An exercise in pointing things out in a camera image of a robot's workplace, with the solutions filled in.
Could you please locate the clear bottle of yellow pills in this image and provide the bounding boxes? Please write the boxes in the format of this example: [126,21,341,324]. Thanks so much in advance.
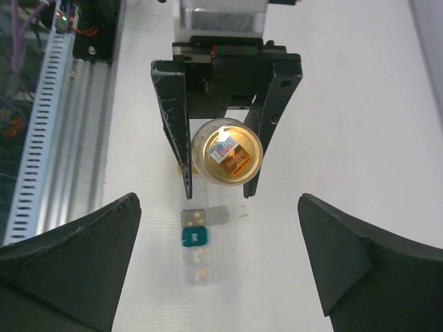
[189,117,264,187]

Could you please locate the gold bottle cap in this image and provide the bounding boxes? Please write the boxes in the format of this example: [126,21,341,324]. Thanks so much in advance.
[200,124,264,187]

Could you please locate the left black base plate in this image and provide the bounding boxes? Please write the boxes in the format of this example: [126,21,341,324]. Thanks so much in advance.
[73,0,121,64]

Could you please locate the slotted cable duct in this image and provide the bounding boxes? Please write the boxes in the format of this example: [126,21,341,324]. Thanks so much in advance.
[3,33,72,246]

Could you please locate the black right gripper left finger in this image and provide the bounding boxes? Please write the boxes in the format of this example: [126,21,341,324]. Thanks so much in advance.
[1,193,141,331]

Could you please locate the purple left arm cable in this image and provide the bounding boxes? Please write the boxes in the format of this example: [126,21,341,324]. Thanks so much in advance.
[10,0,49,75]

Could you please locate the weekly pill organizer strip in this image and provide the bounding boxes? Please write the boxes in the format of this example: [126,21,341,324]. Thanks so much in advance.
[179,167,248,288]

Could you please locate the aluminium mounting rail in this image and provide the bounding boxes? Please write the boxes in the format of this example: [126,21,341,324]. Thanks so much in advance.
[31,1,127,235]

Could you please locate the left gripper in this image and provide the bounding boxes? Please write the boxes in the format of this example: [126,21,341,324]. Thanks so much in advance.
[151,39,302,199]

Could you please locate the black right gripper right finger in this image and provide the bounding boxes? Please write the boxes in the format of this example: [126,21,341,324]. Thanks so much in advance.
[298,194,442,331]

